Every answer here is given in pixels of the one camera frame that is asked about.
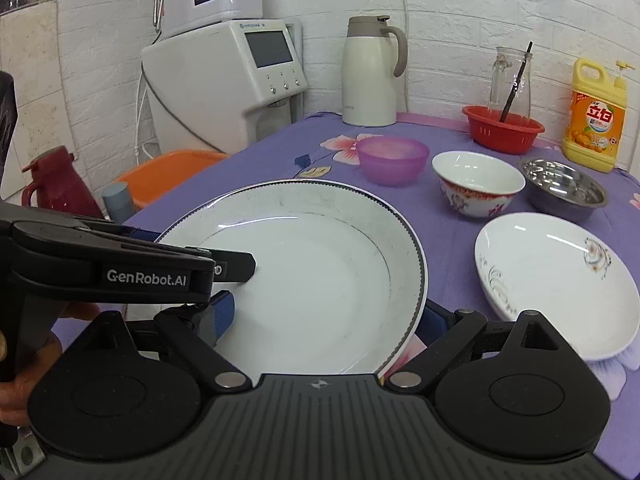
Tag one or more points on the white floral shallow plate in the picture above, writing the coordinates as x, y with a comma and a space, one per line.
529, 261

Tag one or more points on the black stirring stick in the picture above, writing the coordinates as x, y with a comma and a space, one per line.
515, 85

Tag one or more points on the red plastic colander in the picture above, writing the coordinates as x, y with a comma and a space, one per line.
515, 136

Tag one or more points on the large white rimmed plate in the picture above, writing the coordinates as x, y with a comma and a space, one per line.
340, 281

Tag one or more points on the white red ceramic bowl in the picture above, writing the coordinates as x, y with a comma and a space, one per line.
477, 185

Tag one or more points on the purple plastic bowl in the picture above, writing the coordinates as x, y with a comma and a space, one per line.
391, 161

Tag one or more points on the orange plastic basin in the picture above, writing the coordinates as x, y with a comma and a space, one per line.
156, 177

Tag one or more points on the person's left hand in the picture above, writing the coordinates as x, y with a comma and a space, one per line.
14, 395

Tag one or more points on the yellow detergent bottle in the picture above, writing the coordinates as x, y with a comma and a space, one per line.
597, 115

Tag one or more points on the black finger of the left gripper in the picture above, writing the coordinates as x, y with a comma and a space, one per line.
229, 267

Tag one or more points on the dark red thermos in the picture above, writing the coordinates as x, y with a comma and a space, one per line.
57, 185

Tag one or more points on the stainless steel bowl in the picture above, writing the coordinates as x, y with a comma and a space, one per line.
561, 190

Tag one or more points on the grey cylinder cup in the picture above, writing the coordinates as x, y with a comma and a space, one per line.
118, 202

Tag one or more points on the glass pitcher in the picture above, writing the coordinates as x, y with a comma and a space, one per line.
507, 82

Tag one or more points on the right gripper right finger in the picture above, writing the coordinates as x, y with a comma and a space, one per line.
452, 339

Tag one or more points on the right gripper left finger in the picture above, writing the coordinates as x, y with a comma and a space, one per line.
191, 333

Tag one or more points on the purple floral tablecloth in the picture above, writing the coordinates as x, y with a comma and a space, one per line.
448, 238

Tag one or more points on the white thermos jug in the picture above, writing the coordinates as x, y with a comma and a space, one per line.
375, 54

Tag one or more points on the white water dispenser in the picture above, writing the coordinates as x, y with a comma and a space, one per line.
226, 86

